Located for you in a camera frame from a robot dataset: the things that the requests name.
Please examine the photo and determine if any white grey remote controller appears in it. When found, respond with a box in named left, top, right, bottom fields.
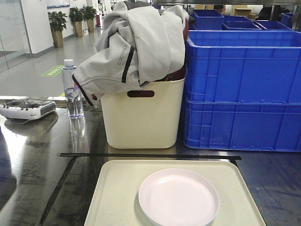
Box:
left=0, top=98, right=56, bottom=121

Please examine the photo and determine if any grey jacket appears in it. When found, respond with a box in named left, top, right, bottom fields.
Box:
left=72, top=1, right=189, bottom=105

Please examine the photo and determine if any light pink round plate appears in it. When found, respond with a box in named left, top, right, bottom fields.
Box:
left=138, top=169, right=220, bottom=226

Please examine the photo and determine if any clear water bottle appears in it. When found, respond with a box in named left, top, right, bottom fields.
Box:
left=62, top=59, right=84, bottom=119

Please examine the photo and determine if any large blue crate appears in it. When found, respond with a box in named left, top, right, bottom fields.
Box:
left=185, top=31, right=301, bottom=104
left=183, top=100, right=301, bottom=152

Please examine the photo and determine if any cream plastic tray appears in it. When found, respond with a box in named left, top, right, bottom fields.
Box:
left=85, top=160, right=265, bottom=226

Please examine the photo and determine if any large blue crate upper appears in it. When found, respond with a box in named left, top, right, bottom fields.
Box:
left=185, top=31, right=301, bottom=104

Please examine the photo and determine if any large blue crate lower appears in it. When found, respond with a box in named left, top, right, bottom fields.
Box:
left=183, top=100, right=301, bottom=152

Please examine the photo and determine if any cream plastic basket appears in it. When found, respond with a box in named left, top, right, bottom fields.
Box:
left=101, top=78, right=185, bottom=149

